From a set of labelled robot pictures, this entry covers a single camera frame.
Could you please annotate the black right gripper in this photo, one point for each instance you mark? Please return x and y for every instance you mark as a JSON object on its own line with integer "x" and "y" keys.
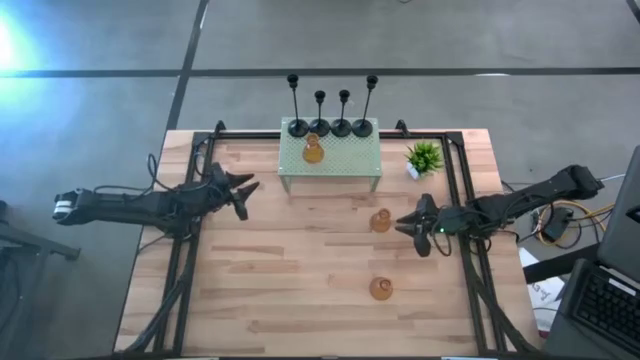
{"x": 450, "y": 222}

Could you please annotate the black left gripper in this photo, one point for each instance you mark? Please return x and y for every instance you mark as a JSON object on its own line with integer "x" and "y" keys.
{"x": 220, "y": 190}

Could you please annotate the amber glass candle holder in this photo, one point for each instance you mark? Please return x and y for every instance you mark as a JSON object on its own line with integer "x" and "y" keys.
{"x": 313, "y": 154}
{"x": 380, "y": 222}
{"x": 381, "y": 289}

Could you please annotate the tall black candlestick holder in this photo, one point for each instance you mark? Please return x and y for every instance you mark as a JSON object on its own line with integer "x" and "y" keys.
{"x": 362, "y": 129}
{"x": 298, "y": 129}

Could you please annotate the short black candlestick holder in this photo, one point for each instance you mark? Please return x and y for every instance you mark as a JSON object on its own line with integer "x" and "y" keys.
{"x": 341, "y": 129}
{"x": 320, "y": 128}

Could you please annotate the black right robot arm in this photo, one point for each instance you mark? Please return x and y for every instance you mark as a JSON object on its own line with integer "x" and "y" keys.
{"x": 530, "y": 197}

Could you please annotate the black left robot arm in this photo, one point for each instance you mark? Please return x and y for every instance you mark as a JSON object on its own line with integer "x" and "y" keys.
{"x": 130, "y": 207}

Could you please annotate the small potted green plant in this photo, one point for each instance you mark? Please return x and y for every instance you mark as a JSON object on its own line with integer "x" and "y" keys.
{"x": 425, "y": 157}

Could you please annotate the green perforated metal shelf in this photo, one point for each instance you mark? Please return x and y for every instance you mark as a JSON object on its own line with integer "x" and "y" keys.
{"x": 350, "y": 160}

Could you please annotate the black flat bar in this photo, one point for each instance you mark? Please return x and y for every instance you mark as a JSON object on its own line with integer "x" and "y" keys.
{"x": 545, "y": 270}

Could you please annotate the black power adapter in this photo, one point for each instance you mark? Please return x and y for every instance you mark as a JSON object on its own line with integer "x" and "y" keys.
{"x": 557, "y": 224}

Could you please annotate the white paper sheets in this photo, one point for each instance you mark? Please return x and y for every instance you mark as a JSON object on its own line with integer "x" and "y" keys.
{"x": 542, "y": 300}

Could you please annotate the grey side table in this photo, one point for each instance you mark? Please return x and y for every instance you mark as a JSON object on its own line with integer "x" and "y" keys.
{"x": 555, "y": 345}

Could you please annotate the dark metal cart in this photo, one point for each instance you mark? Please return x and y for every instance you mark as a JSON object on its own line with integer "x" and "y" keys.
{"x": 50, "y": 246}

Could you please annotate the dark grey laptop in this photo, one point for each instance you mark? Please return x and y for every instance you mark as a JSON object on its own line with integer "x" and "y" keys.
{"x": 605, "y": 305}

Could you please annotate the black metal table frame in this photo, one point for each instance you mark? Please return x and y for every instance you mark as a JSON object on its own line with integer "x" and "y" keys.
{"x": 420, "y": 135}

